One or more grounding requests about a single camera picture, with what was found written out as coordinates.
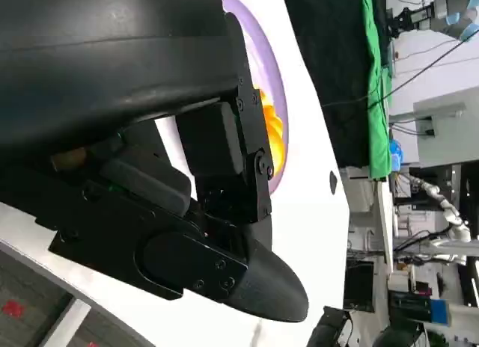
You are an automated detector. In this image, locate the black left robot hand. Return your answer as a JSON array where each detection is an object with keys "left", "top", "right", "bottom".
[{"left": 0, "top": 0, "right": 310, "bottom": 324}]

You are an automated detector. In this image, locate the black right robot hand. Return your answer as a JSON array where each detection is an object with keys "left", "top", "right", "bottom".
[{"left": 305, "top": 305, "right": 355, "bottom": 347}]

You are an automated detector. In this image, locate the orange and white bread roll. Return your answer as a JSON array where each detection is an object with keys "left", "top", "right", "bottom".
[{"left": 255, "top": 85, "right": 287, "bottom": 176}]

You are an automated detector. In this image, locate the black monitor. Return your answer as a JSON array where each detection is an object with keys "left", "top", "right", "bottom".
[{"left": 343, "top": 260, "right": 376, "bottom": 313}]

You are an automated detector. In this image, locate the blue box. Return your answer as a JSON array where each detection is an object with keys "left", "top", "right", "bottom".
[{"left": 429, "top": 300, "right": 449, "bottom": 325}]

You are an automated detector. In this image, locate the lilac plate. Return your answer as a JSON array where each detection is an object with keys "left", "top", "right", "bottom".
[{"left": 216, "top": 0, "right": 290, "bottom": 193}]

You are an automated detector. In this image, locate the black cloth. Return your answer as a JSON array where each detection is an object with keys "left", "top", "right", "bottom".
[{"left": 280, "top": 0, "right": 377, "bottom": 168}]

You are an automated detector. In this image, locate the green cloth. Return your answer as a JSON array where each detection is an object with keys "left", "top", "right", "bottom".
[{"left": 359, "top": 0, "right": 394, "bottom": 182}]

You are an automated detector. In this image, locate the grey cabinet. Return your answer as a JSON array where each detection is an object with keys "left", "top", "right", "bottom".
[{"left": 388, "top": 88, "right": 479, "bottom": 168}]

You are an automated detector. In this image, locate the black cable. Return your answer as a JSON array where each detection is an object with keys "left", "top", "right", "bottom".
[{"left": 321, "top": 27, "right": 479, "bottom": 109}]

